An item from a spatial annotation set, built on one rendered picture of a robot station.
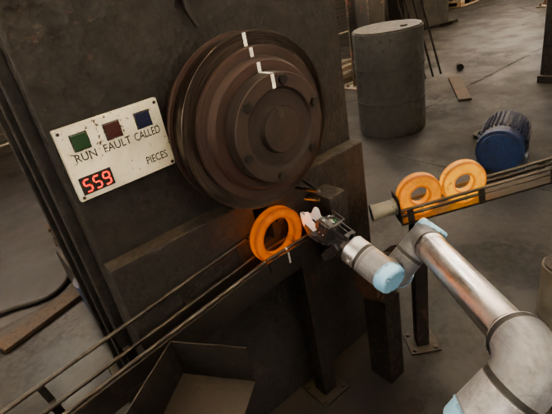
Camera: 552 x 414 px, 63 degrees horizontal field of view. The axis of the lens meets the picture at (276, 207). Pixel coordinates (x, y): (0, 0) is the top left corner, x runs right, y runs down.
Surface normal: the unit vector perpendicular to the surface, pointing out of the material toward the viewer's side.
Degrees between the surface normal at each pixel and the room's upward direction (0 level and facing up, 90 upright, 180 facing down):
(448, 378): 0
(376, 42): 90
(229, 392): 5
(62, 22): 90
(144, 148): 90
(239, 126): 90
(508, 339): 31
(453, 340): 0
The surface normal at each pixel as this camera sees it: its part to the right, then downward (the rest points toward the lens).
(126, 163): 0.62, 0.27
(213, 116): -0.40, 0.11
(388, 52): -0.18, 0.49
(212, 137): -0.42, 0.36
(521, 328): -0.31, -0.80
